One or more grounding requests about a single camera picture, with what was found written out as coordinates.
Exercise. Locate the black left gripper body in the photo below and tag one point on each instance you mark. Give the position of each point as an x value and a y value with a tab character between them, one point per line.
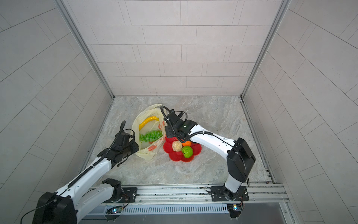
131	149

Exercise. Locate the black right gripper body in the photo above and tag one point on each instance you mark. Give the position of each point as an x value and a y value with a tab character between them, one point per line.
172	130

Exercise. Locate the beige garlic bulb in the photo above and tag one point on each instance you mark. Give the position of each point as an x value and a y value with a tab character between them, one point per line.
177	146

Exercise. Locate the orange tangerine fruit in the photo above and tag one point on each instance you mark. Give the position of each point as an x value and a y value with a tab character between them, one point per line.
187	143

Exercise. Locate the cream plastic fruit-print bag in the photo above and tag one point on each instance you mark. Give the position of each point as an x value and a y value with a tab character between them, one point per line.
149	128

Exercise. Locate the green star fruit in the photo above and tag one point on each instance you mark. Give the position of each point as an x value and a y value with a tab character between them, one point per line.
187	152

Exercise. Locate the red flower-shaped plastic plate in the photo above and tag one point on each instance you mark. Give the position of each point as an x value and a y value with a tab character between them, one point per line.
178	156

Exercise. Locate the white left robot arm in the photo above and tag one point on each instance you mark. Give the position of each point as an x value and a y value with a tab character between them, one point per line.
72	202

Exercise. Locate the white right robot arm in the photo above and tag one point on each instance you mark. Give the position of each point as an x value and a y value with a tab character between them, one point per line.
237	153

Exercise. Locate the green grape bunch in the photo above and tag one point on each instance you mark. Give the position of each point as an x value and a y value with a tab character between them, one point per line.
151	136

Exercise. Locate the yellow banana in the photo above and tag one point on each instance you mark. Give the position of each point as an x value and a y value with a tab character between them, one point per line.
147	120

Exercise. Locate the left green circuit board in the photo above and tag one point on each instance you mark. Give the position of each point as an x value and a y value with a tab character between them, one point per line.
114	210

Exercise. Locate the green circuit board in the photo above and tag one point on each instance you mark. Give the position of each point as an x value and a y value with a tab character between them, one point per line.
234	210
114	210

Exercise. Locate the right green circuit board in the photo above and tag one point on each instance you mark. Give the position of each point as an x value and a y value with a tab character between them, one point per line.
234	210

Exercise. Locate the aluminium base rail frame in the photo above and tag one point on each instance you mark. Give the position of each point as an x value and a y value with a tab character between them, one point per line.
190	199

